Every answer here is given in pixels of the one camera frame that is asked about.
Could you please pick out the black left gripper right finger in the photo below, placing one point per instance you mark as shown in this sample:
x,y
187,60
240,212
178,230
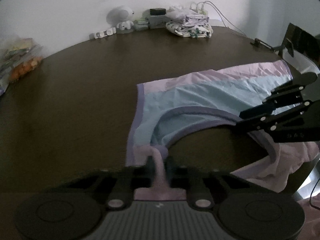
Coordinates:
x,y
191,179

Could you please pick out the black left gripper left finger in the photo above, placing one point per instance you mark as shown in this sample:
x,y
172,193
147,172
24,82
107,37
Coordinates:
x,y
127,180

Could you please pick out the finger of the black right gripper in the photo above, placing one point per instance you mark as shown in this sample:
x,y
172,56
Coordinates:
x,y
275,104

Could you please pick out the pink and blue garment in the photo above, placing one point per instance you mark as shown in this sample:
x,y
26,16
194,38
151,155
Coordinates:
x,y
170,109

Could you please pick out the folded patterned clothes stack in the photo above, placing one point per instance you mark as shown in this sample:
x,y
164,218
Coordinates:
x,y
188,23

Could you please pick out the small black table clamp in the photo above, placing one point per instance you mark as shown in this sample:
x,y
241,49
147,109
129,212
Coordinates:
x,y
257,43

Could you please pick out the green white power strip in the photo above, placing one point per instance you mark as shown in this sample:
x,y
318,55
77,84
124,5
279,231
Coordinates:
x,y
198,8

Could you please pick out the grey box with black device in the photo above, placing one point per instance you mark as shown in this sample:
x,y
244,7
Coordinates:
x,y
153,18

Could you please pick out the snack bag with oranges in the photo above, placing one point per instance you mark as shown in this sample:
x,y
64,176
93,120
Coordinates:
x,y
19,56

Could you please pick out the white round fan toy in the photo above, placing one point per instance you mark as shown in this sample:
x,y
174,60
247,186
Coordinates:
x,y
120,20

